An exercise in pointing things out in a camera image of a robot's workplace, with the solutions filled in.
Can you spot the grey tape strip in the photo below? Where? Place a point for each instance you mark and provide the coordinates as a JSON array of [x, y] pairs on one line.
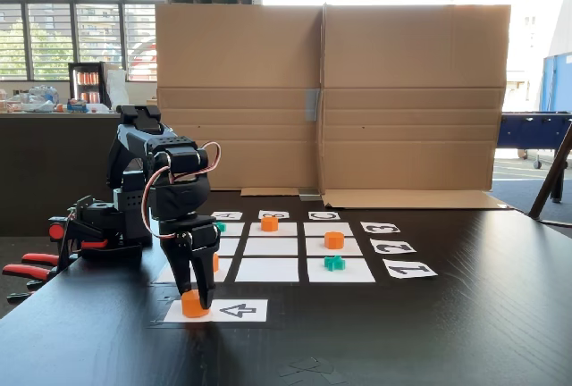
[[313, 104], [309, 194]]

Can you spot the blue panel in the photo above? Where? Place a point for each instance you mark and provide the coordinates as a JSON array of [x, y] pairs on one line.
[[556, 82]]

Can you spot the clear plastic bag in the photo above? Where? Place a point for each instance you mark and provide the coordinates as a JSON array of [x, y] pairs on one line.
[[40, 98]]

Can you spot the brown stand leg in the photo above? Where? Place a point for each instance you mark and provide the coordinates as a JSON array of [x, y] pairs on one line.
[[552, 171]]

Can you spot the black framed window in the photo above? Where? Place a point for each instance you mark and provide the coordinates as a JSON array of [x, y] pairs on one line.
[[71, 2]]

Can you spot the white sheet with letter B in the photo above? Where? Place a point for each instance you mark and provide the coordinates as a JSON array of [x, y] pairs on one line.
[[274, 215]]

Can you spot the white sheet with arrow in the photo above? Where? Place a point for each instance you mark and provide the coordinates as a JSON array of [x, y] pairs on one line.
[[250, 311]]

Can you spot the blue box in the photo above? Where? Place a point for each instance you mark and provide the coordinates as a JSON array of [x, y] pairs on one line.
[[77, 106]]

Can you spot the white paper bag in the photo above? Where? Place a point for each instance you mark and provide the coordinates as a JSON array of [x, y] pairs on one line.
[[117, 86]]

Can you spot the green cross token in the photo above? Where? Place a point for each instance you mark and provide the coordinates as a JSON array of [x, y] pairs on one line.
[[221, 227], [334, 263]]

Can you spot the brown cardboard screen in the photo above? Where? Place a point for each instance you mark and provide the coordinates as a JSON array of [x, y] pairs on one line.
[[402, 69]]

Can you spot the white sheet with number 3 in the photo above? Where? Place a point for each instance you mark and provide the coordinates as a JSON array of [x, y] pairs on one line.
[[380, 227]]

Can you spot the black drinks fridge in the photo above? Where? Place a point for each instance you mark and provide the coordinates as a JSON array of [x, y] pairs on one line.
[[87, 84]]

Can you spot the white sheet with number 1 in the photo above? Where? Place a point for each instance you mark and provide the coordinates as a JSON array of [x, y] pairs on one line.
[[409, 268]]

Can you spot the white sheet with number 2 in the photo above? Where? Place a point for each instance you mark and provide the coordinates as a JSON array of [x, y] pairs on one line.
[[393, 246]]

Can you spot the white sheet with letter A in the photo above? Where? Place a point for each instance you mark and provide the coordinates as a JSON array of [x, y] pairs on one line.
[[228, 215]]

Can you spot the round orange token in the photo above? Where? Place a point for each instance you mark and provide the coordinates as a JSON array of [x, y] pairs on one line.
[[269, 224], [191, 305], [334, 240], [216, 262]]

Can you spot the blue table football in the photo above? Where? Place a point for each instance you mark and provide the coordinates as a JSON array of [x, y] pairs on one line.
[[532, 129]]

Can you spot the dark counter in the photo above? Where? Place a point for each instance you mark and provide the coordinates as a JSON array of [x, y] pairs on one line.
[[27, 167]]

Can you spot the white sheet with letter C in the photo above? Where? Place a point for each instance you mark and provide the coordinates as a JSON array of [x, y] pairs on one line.
[[324, 215]]

